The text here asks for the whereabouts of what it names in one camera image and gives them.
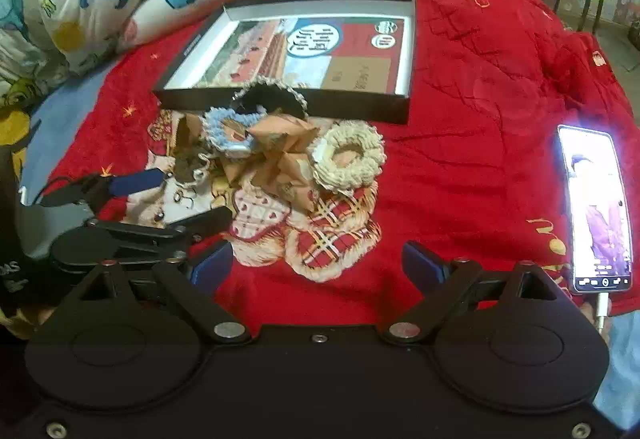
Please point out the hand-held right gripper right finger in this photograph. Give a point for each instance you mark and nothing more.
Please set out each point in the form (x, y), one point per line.
(420, 265)

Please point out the blue bedsheet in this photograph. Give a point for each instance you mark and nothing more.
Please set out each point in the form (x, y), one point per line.
(55, 119)

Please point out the cream scrunchie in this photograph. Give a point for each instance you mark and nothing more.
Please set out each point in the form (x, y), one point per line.
(367, 159)

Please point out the colourful printed card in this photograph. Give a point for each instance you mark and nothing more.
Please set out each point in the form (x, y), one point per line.
(350, 49)

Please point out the brown scrunchie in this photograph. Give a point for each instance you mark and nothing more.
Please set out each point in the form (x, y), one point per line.
(190, 166)

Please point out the red printed blanket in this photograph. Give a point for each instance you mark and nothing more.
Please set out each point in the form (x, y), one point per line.
(475, 84)

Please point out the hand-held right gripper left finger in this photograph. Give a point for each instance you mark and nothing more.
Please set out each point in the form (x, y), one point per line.
(215, 264)

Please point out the black scrunchie with white trim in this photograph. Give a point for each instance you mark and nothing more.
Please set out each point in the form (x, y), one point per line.
(272, 96)

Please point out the smartphone with lit screen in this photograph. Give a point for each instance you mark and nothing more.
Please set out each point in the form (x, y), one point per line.
(595, 209)

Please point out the black shallow cardboard box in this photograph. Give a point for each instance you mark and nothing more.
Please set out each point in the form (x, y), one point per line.
(280, 106)

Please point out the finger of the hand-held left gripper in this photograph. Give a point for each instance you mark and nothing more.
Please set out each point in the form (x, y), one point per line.
(205, 220)
(135, 182)

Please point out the light blue scrunchie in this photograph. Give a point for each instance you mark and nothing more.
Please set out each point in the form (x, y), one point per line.
(217, 139)

